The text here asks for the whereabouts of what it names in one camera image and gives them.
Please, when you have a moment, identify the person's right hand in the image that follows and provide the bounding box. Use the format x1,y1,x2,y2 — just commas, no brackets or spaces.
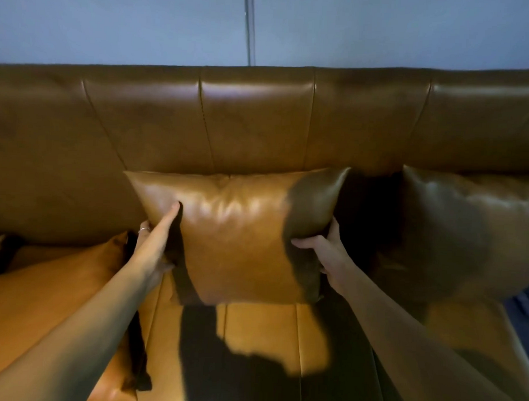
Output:
289,216,361,298

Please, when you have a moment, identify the person's left hand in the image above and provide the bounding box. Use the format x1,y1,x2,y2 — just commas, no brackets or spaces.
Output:
125,200,181,291

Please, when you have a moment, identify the tan leather square cushion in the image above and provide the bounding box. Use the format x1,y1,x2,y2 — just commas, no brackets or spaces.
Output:
0,226,158,401
119,160,351,312
369,163,529,313

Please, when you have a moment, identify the person's left forearm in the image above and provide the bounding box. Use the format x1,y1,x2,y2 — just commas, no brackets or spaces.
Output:
0,257,161,401

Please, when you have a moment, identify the person's right forearm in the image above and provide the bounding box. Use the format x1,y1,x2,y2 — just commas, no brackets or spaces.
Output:
327,274,529,401

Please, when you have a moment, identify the brown leather sofa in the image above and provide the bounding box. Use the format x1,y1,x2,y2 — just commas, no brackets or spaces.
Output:
0,50,529,401

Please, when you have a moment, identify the clear vertical wall strip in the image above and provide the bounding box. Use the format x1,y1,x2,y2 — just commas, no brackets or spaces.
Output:
241,0,259,67

